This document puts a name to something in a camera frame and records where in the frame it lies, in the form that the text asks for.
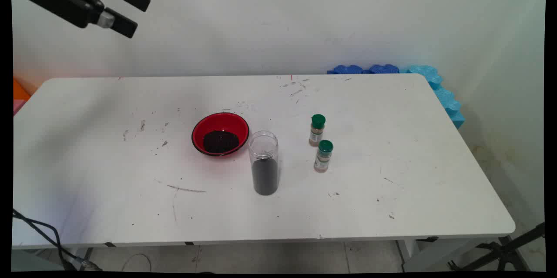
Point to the black seeds heap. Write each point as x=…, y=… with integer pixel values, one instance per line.
x=265, y=178
x=221, y=142

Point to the pink foam mat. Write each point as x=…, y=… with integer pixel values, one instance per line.
x=18, y=106

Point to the light blue foam mat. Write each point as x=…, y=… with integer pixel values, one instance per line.
x=446, y=99

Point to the green-capped spice bottle text label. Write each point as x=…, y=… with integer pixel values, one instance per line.
x=317, y=122

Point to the red plastic bowl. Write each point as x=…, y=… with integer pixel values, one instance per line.
x=200, y=128

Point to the dark blue foam mat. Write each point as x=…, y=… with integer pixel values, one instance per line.
x=346, y=69
x=384, y=68

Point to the green-capped spice bottle pepper picture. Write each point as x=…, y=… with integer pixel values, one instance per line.
x=324, y=147

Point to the clear plastic jar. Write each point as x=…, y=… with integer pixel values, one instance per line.
x=263, y=147

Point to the white table leg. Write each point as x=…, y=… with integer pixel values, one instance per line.
x=82, y=255
x=435, y=254

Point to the black tripod stand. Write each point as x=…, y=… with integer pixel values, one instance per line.
x=500, y=252

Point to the orange foam mat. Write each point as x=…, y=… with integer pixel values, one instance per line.
x=19, y=91

